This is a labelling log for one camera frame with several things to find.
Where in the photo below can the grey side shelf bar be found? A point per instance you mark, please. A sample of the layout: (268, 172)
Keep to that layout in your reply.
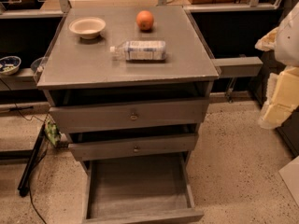
(238, 67)

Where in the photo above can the middle grey drawer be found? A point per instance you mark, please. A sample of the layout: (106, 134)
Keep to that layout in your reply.
(120, 148)

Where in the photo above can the clear plastic water bottle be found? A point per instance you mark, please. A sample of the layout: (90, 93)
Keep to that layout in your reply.
(140, 50)

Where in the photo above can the grey drawer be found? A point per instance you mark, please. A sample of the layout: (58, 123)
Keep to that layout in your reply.
(120, 148)
(150, 189)
(105, 117)

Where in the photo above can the bottom grey drawer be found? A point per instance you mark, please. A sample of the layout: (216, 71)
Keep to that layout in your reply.
(150, 189)

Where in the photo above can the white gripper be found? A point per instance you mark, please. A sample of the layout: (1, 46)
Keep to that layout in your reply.
(288, 41)

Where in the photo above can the green power strip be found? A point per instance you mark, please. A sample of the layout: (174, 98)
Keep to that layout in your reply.
(52, 133)

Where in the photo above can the top grey drawer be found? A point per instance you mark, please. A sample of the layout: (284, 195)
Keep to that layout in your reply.
(105, 117)

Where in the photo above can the grey drawer cabinet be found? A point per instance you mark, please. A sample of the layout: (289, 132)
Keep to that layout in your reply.
(115, 91)

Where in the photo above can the blue patterned bowl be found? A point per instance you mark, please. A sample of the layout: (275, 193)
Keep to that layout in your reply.
(9, 65)

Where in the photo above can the clear plastic container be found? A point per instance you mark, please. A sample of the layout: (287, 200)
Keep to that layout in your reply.
(38, 65)

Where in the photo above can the white paper bowl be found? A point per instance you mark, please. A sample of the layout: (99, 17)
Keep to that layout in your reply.
(88, 27)

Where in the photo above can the orange fruit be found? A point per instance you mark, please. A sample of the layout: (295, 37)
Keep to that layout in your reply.
(144, 20)

